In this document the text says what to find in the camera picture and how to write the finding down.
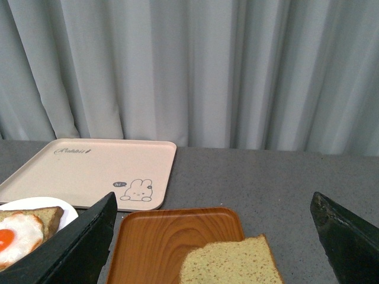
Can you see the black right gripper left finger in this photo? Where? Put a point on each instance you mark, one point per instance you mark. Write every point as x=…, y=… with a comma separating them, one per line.
x=76, y=254

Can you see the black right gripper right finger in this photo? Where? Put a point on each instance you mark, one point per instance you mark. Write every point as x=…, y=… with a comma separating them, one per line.
x=349, y=241

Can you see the white round plate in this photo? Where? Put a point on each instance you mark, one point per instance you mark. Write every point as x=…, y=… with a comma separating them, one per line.
x=69, y=212

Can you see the bread slice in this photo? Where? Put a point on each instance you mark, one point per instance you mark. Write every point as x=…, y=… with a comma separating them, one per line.
x=50, y=217
x=247, y=261

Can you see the fried egg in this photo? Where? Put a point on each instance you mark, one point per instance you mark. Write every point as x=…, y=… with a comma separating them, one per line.
x=20, y=235

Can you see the brown wood-grain tray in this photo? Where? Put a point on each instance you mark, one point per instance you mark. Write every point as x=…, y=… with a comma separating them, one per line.
x=152, y=245

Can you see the pink rabbit tray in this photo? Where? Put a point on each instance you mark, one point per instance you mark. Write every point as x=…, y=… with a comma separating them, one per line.
x=81, y=171

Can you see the grey curtain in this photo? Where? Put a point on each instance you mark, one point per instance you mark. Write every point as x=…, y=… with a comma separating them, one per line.
x=268, y=75

